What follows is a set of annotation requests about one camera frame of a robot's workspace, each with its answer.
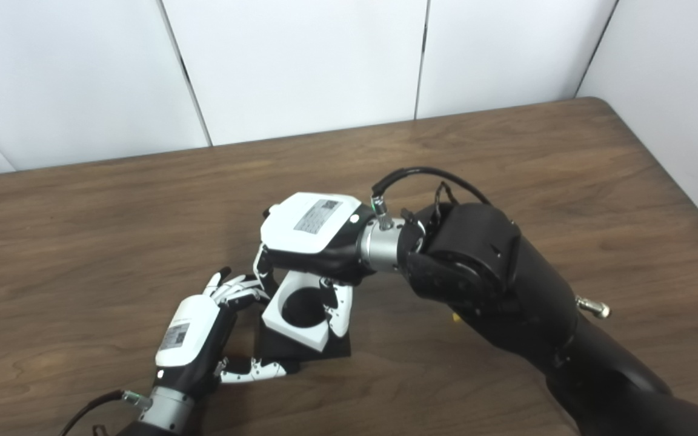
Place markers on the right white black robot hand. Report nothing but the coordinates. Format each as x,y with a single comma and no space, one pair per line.
300,233

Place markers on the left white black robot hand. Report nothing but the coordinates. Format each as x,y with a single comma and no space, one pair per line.
188,333

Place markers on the white square piece with hole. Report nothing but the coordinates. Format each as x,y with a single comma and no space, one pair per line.
297,336

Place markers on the black peg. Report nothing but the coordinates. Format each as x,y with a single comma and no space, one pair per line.
338,350

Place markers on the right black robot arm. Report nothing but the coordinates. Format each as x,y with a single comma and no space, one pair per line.
506,284

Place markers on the black panel hinge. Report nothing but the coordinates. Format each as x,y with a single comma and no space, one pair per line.
423,40
185,72

